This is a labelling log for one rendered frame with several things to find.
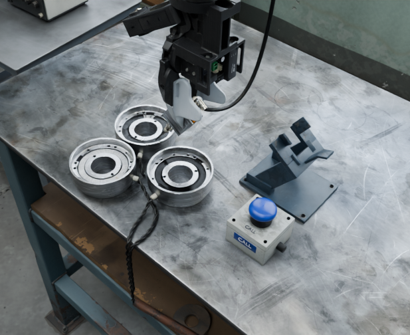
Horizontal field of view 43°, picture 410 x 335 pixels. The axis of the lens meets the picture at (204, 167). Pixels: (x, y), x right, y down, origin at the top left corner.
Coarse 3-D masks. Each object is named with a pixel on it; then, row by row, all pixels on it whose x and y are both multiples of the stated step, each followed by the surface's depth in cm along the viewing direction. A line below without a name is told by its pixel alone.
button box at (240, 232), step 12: (240, 216) 75; (276, 216) 75; (288, 216) 75; (228, 228) 75; (240, 228) 73; (252, 228) 73; (264, 228) 74; (276, 228) 74; (288, 228) 75; (228, 240) 77; (240, 240) 75; (252, 240) 73; (264, 240) 72; (276, 240) 73; (252, 252) 74; (264, 252) 72
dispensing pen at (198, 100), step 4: (196, 96) 74; (196, 100) 73; (200, 100) 73; (196, 104) 74; (200, 104) 73; (204, 104) 73; (204, 108) 73; (168, 124) 81; (192, 124) 77; (164, 128) 83; (168, 128) 82; (172, 128) 82; (188, 128) 80; (164, 132) 84; (160, 136) 86
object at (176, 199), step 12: (156, 156) 84; (168, 156) 85; (192, 156) 85; (204, 156) 84; (168, 168) 83; (180, 168) 85; (192, 168) 83; (168, 180) 82; (192, 180) 82; (156, 192) 80; (168, 192) 78; (180, 192) 78; (192, 192) 78; (204, 192) 80; (168, 204) 81; (180, 204) 80; (192, 204) 82
